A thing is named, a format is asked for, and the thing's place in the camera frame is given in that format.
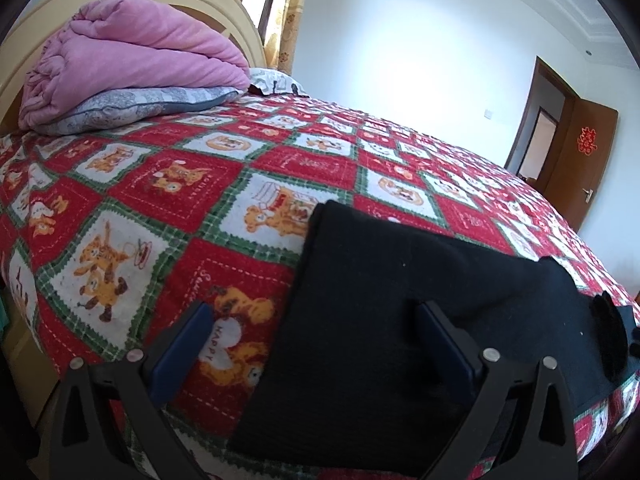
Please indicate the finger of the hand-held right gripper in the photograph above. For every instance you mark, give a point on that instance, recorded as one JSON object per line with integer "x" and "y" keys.
{"x": 632, "y": 332}

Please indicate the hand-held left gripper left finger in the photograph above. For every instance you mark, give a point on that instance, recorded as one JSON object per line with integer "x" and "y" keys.
{"x": 180, "y": 350}

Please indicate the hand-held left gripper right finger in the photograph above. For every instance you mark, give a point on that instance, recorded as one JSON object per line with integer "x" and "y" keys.
{"x": 450, "y": 350}

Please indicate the black pants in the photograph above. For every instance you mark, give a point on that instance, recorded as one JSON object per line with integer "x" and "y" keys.
{"x": 375, "y": 300}

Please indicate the red printed bed sheet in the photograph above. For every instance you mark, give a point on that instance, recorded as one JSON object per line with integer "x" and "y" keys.
{"x": 160, "y": 220}

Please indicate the brown wooden door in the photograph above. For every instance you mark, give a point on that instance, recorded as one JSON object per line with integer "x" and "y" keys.
{"x": 580, "y": 170}

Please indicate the red paper door decoration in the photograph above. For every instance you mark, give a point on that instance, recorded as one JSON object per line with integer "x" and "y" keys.
{"x": 585, "y": 141}

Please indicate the grey patterned pillow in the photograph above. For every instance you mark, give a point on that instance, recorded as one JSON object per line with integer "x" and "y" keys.
{"x": 140, "y": 107}

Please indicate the white patterned pillow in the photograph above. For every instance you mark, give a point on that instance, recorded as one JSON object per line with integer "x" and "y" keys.
{"x": 272, "y": 82}

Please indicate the pink folded quilt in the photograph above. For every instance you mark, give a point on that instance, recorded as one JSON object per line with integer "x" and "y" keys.
{"x": 135, "y": 55}

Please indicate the narrow yellow curtain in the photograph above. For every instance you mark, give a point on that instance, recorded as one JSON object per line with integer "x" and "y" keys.
{"x": 290, "y": 20}

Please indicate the brown door frame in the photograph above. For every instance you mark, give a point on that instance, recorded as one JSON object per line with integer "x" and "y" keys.
{"x": 525, "y": 120}

